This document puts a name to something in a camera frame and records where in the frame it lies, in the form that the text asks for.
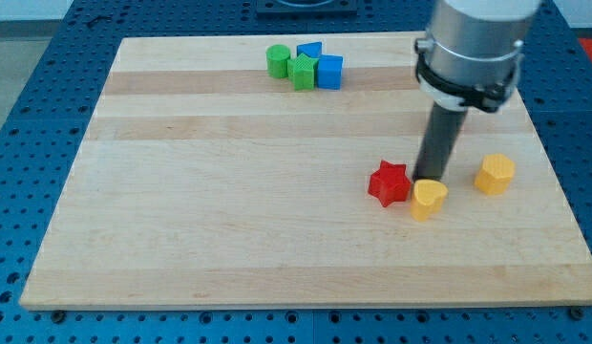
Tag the green star block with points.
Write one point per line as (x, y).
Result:
(301, 72)

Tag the blue cube block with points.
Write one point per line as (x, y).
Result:
(329, 71)

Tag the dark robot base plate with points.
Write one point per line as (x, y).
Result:
(305, 7)

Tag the green cylinder block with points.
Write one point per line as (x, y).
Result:
(276, 60)

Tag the yellow heart block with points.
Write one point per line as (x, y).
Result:
(428, 197)

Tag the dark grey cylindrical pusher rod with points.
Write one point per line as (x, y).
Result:
(438, 142)

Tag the light wooden board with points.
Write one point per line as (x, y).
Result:
(203, 183)

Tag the red star block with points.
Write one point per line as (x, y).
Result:
(389, 183)

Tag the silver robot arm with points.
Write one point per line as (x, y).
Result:
(468, 58)

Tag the blue triangle block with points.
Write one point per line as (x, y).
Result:
(311, 49)

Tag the yellow pentagon block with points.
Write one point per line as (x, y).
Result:
(495, 174)

